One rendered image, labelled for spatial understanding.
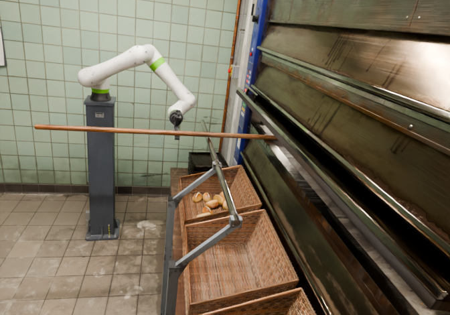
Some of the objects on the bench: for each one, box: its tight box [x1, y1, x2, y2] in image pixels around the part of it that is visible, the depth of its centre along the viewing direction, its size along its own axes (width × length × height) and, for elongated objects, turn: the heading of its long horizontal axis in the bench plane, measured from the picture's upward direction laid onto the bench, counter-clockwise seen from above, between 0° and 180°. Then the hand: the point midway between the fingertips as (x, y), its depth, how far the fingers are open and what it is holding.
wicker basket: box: [177, 165, 263, 241], centre depth 215 cm, size 49×56×28 cm
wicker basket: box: [182, 209, 299, 315], centre depth 161 cm, size 49×56×28 cm
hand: (177, 128), depth 195 cm, fingers open, 13 cm apart
